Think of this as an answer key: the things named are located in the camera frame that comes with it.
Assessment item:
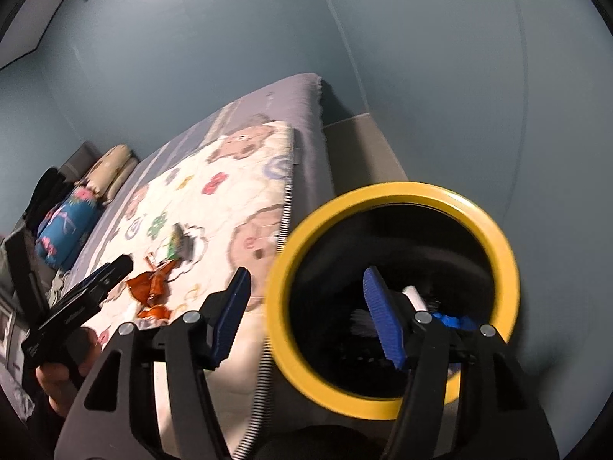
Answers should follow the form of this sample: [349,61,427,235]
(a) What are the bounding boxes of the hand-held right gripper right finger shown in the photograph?
[362,266,560,460]

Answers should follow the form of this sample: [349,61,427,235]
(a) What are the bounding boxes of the bear printed blanket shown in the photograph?
[81,114,295,460]

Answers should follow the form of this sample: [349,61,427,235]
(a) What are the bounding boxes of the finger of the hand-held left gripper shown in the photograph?
[60,255,134,305]
[21,287,108,360]

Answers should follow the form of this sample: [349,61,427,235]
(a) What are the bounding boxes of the grey ledge beside bed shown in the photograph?
[321,112,408,202]

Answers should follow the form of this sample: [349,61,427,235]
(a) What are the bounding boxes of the blue packet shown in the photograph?
[428,311,477,334]

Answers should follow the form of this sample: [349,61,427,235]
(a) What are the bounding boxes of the person's dark clothing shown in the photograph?
[19,369,72,460]

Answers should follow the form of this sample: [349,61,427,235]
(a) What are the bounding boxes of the green snack wrapper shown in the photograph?
[165,224,195,262]

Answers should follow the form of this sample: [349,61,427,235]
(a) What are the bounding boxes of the beige patterned pillows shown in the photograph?
[77,144,139,202]

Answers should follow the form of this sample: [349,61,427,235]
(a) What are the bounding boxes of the black bin with yellow rim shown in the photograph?
[266,182,520,420]

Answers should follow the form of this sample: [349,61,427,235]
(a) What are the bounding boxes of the grey padded headboard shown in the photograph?
[14,141,106,231]

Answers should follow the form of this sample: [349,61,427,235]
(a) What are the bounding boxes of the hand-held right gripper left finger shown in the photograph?
[55,266,252,460]

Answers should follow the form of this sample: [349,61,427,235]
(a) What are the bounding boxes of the orange wrapper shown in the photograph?
[125,254,180,322]

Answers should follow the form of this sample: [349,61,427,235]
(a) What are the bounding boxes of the person's left hand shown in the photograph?
[36,328,101,415]

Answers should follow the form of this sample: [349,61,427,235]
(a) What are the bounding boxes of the black folded clothes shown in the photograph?
[26,167,68,231]

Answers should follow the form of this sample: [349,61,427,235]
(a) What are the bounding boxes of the blue floral folded quilt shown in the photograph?
[36,184,103,271]

